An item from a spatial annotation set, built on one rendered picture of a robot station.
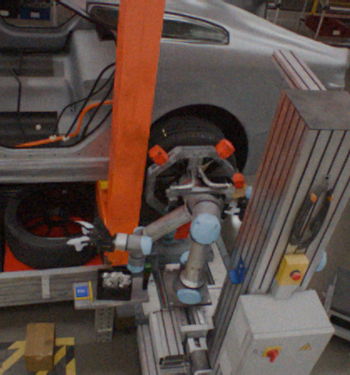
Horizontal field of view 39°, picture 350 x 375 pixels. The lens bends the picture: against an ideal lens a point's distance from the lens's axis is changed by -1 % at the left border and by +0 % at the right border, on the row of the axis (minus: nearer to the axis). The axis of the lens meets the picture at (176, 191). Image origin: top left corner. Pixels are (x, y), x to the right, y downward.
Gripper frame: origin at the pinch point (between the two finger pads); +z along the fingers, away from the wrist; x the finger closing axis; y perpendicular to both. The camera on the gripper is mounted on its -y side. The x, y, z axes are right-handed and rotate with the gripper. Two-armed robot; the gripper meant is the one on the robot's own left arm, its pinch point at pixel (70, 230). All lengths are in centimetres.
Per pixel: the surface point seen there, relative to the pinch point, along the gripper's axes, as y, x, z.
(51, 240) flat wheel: 64, 70, 26
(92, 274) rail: 81, 62, -2
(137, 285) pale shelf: 73, 50, -31
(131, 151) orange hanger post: -19, 45, -19
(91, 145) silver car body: 9, 98, 9
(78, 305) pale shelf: 75, 30, 0
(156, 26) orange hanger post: -82, 38, -24
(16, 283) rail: 84, 49, 42
